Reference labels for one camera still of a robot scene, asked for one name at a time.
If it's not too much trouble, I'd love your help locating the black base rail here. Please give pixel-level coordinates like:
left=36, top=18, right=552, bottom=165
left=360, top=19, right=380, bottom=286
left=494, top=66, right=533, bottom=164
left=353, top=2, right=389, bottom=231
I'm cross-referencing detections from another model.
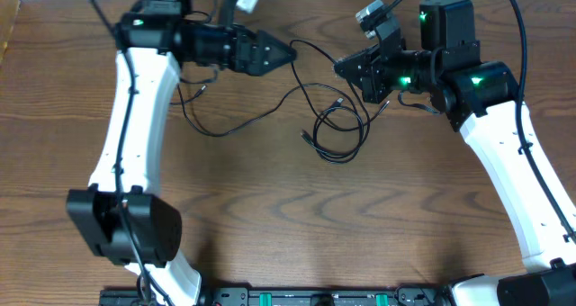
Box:
left=98, top=285, right=500, bottom=306

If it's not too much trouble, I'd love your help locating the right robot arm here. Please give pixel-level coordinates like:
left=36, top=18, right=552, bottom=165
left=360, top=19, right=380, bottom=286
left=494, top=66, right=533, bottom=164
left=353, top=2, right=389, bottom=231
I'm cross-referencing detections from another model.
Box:
left=334, top=0, right=575, bottom=305

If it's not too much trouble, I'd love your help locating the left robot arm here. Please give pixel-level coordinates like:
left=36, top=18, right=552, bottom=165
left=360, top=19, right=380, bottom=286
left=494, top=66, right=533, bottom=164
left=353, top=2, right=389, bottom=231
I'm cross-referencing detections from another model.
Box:
left=66, top=0, right=296, bottom=305

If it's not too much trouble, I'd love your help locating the wooden side panel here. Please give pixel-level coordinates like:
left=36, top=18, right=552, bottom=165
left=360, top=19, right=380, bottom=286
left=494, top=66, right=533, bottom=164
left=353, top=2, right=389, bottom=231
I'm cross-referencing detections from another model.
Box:
left=0, top=0, right=21, bottom=61

